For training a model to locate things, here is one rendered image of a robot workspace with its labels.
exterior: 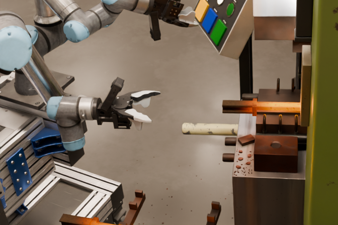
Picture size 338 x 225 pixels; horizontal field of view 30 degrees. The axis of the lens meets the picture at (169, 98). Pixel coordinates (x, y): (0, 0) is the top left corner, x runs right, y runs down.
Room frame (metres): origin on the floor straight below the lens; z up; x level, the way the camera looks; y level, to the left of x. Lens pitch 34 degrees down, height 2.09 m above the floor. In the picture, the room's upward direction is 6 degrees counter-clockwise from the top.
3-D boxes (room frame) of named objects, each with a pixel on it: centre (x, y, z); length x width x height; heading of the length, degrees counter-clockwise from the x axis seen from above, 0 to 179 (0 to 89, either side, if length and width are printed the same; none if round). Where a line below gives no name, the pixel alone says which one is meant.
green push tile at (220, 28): (1.97, -0.21, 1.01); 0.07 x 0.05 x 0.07; 12
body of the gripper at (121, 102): (1.60, 0.18, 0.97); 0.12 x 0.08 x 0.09; 77
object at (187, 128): (1.88, -0.26, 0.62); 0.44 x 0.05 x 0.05; 77
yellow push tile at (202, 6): (2.16, -0.17, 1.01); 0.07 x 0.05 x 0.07; 12
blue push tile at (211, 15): (2.06, -0.19, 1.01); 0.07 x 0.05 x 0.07; 12
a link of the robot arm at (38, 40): (2.06, 0.51, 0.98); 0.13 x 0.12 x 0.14; 139
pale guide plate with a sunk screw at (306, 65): (1.19, -0.32, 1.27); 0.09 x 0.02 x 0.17; 167
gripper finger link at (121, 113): (1.55, 0.13, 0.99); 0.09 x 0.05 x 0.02; 41
